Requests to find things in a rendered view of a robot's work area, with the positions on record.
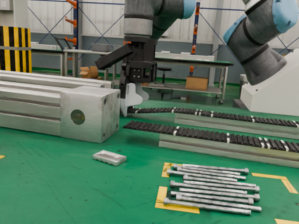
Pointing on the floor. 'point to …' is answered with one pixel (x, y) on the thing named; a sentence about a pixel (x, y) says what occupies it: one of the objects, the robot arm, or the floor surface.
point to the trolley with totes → (96, 49)
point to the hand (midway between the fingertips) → (126, 110)
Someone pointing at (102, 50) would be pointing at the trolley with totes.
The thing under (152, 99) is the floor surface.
